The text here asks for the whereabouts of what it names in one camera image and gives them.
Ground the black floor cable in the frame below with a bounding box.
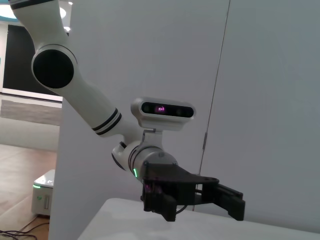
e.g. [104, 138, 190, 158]
[0, 216, 52, 239]

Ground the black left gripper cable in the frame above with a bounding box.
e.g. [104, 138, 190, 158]
[175, 204, 192, 215]

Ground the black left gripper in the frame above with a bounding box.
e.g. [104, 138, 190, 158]
[140, 161, 246, 223]

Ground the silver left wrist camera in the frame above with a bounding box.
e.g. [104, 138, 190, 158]
[130, 96, 196, 132]

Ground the grey white counter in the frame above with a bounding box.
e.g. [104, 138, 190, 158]
[0, 92, 63, 152]

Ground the black wall panel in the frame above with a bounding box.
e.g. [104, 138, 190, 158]
[3, 24, 63, 96]

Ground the white box device green light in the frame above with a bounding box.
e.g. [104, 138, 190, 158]
[31, 169, 56, 217]

